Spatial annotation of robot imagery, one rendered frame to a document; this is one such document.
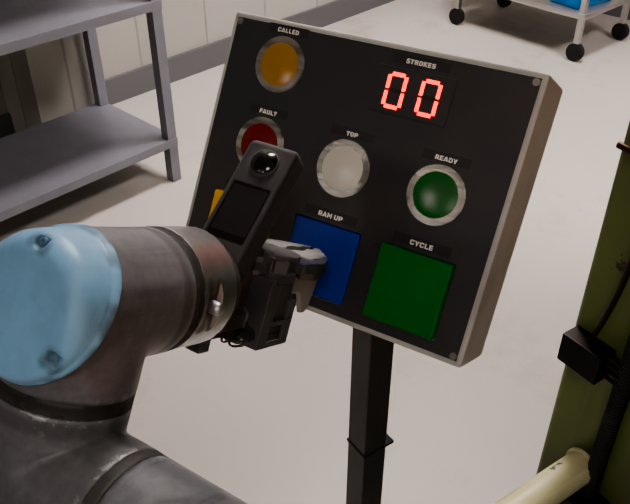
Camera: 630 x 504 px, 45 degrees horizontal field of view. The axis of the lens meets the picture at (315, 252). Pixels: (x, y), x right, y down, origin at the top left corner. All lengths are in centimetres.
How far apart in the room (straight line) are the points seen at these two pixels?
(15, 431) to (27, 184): 224
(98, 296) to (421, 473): 149
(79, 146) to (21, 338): 245
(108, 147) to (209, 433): 129
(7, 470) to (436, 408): 160
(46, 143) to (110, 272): 251
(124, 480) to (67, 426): 5
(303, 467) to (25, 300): 146
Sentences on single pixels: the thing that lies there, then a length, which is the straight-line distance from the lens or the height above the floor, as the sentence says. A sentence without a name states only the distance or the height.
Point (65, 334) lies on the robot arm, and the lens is 44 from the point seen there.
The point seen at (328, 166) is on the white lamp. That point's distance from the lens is 76.
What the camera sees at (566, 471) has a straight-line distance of 109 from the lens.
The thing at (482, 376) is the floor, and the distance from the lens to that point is 212.
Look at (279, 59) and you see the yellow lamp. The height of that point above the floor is 117.
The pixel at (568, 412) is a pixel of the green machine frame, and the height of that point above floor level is 68.
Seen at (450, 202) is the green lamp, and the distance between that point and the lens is 72.
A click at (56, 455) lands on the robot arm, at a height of 110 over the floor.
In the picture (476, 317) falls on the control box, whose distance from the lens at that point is 72.
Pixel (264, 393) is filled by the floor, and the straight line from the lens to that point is 203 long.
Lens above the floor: 146
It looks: 36 degrees down
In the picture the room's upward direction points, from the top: straight up
